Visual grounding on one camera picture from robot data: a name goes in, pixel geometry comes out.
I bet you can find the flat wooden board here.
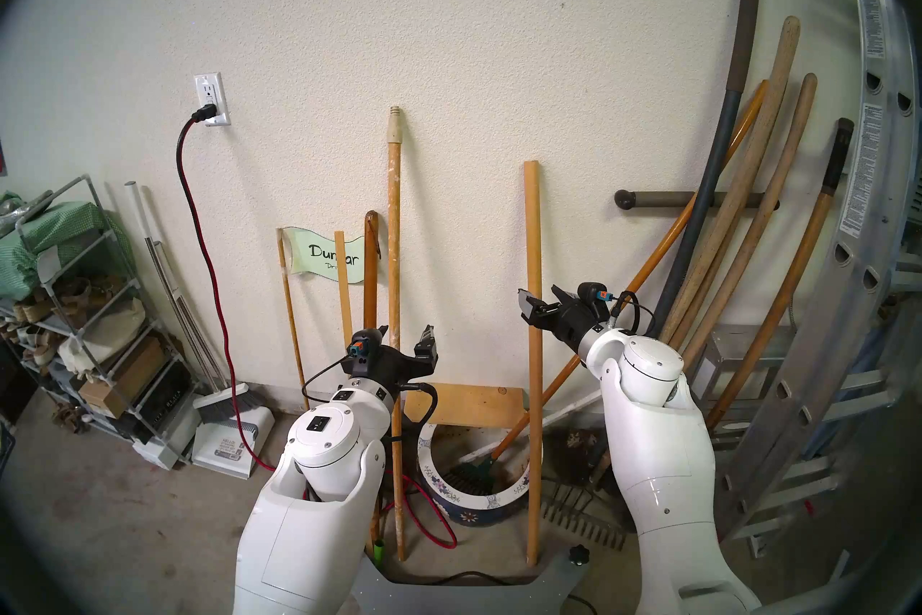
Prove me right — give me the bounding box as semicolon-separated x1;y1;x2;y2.
403;383;527;431

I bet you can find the white box on floor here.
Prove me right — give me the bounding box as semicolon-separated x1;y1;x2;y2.
191;405;276;480

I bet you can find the dark brown stick with loop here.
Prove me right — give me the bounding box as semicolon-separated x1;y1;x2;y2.
363;211;382;553

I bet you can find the plain light wooden dowel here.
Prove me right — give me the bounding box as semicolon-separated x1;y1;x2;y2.
524;161;543;565

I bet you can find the white plastic pipe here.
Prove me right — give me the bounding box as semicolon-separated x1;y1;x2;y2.
124;181;217;391

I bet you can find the paint-speckled pole with threaded tip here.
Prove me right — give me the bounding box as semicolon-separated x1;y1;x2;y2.
387;106;408;561

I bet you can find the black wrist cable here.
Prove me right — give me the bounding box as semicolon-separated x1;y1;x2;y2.
609;289;656;337
301;358;440;449

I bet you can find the grey metal shelf rack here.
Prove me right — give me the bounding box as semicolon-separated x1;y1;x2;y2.
0;174;199;470

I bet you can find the red and black power cord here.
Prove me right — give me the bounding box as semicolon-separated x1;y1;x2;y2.
175;104;459;549

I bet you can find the pale green Dunbar sign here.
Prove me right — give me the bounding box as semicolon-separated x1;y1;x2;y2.
282;227;380;284

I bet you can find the wooden handle with black grip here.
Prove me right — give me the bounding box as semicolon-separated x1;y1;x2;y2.
706;118;855;431

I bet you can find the slim pale wooden handle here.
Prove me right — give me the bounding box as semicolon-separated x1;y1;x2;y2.
677;73;818;373

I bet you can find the metal rake head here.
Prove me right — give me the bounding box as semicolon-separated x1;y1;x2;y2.
540;480;627;549

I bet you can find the flat thin wooden slat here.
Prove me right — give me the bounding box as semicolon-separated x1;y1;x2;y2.
334;231;355;362

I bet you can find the grey handle with dark grip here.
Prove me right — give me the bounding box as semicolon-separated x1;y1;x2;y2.
648;0;762;340

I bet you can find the long white floor pipe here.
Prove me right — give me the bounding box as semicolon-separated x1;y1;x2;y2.
542;401;604;425

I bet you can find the grey wall hook bar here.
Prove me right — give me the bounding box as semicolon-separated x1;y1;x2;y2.
614;190;780;211

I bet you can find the white wall outlet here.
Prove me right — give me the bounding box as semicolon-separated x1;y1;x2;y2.
193;72;232;127

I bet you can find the green checked cloth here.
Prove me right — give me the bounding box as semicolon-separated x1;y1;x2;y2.
0;191;134;301

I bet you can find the thick pale wooden handle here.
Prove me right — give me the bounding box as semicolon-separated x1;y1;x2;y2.
659;15;802;351

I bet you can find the floral white blue ceramic pot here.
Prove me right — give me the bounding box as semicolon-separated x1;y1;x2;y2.
418;423;542;526

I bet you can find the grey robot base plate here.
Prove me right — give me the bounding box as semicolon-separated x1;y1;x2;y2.
352;552;591;615

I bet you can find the brown cardboard box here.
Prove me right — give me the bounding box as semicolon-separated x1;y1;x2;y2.
78;338;170;420

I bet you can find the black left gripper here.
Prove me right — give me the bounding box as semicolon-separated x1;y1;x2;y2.
341;325;439;398

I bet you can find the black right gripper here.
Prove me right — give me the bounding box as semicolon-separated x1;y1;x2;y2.
519;286;613;351

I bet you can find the aluminium ladder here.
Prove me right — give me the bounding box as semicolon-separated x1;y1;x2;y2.
713;0;922;560

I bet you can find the glossy orange rake handle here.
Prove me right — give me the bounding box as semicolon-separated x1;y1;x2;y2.
454;80;769;488

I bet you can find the thin wooden sign stick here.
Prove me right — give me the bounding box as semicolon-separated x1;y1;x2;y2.
277;228;312;411

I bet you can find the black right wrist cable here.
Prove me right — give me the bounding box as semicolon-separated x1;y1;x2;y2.
609;289;656;337

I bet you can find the cream fabric bag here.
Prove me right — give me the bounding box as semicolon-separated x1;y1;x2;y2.
58;299;147;376

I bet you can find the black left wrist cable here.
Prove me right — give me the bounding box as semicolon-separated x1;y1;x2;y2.
301;358;440;449

